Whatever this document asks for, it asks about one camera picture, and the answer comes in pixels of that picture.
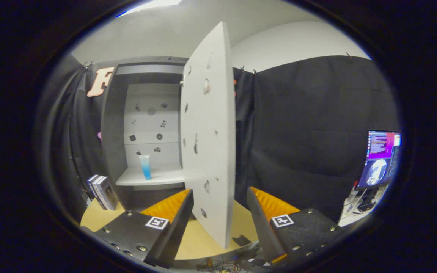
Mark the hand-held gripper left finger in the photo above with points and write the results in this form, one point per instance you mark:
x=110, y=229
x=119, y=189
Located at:
x=176, y=231

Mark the white blue tube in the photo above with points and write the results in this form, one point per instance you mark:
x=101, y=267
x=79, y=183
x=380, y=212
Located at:
x=145, y=168

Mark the white blue book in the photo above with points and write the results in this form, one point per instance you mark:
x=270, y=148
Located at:
x=98, y=189

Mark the grey book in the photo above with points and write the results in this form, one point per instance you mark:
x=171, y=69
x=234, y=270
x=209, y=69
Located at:
x=109, y=193

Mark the small black flat object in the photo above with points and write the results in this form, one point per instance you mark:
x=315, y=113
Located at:
x=241, y=240

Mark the computer monitor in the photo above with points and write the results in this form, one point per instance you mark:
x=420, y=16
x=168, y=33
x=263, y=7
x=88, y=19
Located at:
x=379, y=159

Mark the white side desk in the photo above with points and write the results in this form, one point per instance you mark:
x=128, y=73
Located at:
x=351, y=219

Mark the black backdrop cloth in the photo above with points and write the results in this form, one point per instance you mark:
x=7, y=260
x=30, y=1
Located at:
x=309, y=132

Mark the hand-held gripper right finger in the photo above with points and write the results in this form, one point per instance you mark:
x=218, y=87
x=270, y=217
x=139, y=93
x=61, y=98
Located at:
x=266, y=227

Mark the grey cabinet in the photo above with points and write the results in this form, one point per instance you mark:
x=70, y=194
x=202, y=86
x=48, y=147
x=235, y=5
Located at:
x=108, y=132

